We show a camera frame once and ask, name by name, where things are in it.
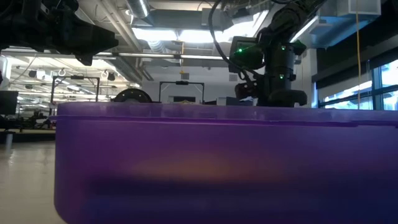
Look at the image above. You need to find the black frame stand with camera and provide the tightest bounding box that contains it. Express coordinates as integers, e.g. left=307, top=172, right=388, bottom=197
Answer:
left=159, top=80, right=205, bottom=105

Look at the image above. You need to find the purple plastic supply box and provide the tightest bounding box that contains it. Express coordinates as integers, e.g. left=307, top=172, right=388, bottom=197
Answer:
left=49, top=101, right=398, bottom=224

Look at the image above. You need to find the dark computer monitor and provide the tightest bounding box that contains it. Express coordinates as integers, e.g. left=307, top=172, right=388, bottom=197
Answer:
left=0, top=90, right=19, bottom=116

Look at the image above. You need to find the long ceiling light bar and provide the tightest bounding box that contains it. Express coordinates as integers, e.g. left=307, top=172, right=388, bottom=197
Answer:
left=0, top=46, right=231, bottom=62

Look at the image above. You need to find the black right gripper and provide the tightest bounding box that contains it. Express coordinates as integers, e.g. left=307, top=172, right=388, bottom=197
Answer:
left=234, top=80, right=261, bottom=102

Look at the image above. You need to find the black rectangular frame stand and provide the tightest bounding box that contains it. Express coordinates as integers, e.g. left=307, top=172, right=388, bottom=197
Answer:
left=49, top=75, right=101, bottom=104

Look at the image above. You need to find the yellow hanging cable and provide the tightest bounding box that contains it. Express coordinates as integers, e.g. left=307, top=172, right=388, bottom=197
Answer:
left=354, top=0, right=362, bottom=111

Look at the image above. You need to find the window with dark frame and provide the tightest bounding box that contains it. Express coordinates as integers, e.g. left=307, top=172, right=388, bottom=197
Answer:
left=316, top=58, right=398, bottom=112

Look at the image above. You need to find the silver ceiling duct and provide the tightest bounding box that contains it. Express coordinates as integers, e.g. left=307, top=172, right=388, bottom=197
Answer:
left=125, top=0, right=150, bottom=19

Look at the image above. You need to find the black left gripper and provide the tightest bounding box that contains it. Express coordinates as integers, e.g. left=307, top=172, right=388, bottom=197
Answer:
left=0, top=0, right=120, bottom=67

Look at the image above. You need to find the dark cabinet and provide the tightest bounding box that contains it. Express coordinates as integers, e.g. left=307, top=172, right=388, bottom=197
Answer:
left=216, top=96, right=249, bottom=107

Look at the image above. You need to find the short silver post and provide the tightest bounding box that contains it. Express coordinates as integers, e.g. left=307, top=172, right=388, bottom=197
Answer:
left=4, top=130, right=15, bottom=151

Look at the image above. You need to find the black table edge rail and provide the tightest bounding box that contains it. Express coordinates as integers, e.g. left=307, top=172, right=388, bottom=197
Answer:
left=0, top=130, right=57, bottom=144

